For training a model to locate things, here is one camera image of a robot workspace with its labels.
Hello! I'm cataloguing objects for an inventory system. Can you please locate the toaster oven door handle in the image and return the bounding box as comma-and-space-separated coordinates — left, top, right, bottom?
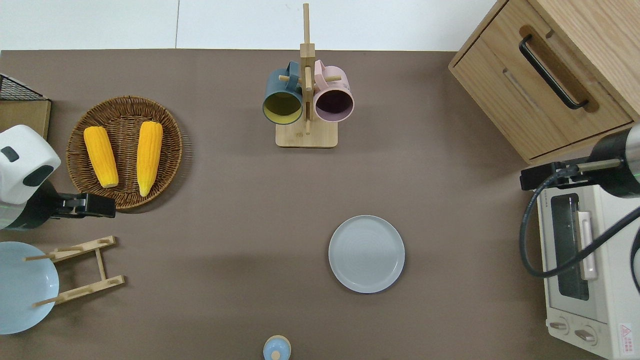
576, 211, 599, 281

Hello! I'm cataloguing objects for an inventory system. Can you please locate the brown table mat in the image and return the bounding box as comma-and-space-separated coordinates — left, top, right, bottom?
0, 48, 640, 360

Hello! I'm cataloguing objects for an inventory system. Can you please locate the cream toaster oven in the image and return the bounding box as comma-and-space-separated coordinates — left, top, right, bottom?
536, 182, 640, 360

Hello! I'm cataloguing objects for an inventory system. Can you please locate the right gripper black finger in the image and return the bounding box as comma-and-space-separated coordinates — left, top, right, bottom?
520, 167, 552, 191

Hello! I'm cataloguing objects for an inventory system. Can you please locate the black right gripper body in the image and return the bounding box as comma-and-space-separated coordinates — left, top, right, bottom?
549, 162, 596, 190

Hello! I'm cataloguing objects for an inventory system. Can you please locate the pink mug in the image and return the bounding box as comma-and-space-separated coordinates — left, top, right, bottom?
313, 59, 355, 123

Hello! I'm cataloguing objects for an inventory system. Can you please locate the wooden basket lid board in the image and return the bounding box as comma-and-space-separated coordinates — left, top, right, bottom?
0, 100, 52, 141

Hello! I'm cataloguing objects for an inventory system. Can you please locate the gray round plate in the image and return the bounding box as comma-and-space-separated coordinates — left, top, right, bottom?
328, 215, 406, 294

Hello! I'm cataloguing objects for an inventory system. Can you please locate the teal mug with yellow inside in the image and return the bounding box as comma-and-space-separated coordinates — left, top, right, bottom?
262, 61, 304, 125

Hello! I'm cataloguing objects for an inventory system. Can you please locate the long tapered yellow corn cob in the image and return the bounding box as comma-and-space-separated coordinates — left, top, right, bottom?
136, 121, 164, 198

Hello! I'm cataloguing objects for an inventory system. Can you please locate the wire grid storage box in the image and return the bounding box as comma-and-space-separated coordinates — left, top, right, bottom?
0, 73, 51, 102

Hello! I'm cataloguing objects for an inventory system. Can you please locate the light blue plate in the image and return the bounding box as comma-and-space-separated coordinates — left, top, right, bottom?
0, 241, 60, 335

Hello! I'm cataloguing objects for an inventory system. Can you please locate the wooden mug tree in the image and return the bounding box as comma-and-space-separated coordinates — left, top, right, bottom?
275, 3, 342, 149

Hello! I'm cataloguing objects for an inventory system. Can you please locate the short yellow corn cob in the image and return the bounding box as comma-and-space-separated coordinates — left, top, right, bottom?
83, 126, 120, 189

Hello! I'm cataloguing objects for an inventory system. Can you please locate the wooden drawer cabinet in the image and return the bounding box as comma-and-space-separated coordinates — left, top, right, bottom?
448, 0, 640, 166

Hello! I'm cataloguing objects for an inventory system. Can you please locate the round brown wicker basket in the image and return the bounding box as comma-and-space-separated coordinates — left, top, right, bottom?
66, 95, 184, 210

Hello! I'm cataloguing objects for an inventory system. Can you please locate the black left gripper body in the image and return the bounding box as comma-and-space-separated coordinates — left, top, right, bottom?
50, 194, 91, 220

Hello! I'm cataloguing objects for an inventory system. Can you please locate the black cabinet drawer handle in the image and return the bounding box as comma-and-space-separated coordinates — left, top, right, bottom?
518, 34, 590, 110

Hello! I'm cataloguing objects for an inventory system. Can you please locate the wooden plate rack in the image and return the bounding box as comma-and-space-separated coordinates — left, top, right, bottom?
23, 236, 126, 308

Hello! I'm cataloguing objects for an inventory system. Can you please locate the black cable with silver connector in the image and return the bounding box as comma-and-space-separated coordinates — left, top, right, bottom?
519, 159, 640, 293

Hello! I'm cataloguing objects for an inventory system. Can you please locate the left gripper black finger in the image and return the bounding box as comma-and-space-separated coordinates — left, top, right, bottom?
87, 194, 117, 219

